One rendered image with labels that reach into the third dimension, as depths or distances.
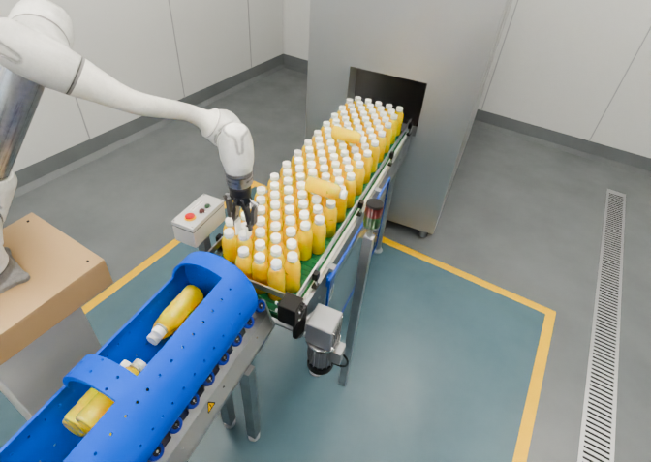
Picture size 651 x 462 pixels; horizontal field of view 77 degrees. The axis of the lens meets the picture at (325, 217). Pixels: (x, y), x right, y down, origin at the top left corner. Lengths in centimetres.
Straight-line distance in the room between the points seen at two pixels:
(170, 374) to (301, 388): 136
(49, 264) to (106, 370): 58
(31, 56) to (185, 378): 83
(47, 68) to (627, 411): 298
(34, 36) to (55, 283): 74
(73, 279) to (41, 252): 18
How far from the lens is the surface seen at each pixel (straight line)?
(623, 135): 520
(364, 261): 164
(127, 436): 111
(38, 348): 171
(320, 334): 159
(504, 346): 285
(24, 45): 117
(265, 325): 156
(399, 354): 259
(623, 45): 493
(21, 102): 141
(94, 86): 119
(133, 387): 111
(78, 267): 156
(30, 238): 173
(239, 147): 129
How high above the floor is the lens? 215
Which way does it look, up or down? 40 degrees down
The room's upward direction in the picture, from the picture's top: 5 degrees clockwise
